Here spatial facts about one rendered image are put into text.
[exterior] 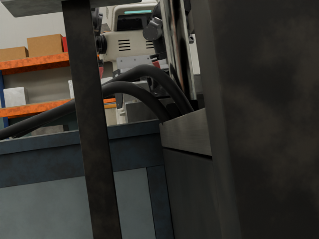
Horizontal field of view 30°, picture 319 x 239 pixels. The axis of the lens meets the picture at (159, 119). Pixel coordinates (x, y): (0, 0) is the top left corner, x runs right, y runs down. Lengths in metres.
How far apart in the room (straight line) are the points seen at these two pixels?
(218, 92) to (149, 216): 1.08
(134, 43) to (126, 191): 1.07
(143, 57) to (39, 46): 4.75
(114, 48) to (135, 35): 0.11
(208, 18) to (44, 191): 1.13
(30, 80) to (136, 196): 6.13
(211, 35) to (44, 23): 7.19
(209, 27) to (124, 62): 1.94
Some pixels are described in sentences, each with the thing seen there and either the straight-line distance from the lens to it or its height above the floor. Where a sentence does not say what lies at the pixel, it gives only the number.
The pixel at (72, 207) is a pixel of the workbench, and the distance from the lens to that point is 1.67.
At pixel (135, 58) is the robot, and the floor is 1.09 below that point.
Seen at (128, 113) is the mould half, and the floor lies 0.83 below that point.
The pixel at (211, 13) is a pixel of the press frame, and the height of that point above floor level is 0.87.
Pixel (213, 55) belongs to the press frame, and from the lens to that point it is 0.61.
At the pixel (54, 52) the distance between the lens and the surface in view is 7.23.
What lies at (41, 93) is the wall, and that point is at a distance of 7.68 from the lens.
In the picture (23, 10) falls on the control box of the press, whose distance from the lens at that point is 1.36.
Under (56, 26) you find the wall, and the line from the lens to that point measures 7.74.
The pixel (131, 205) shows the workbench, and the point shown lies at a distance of 1.66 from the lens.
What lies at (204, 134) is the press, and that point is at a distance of 0.75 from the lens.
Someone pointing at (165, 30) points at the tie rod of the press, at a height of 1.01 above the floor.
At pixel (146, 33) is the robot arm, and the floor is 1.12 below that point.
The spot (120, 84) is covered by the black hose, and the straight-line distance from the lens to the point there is 1.46.
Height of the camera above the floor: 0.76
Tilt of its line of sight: 1 degrees up
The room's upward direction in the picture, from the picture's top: 8 degrees counter-clockwise
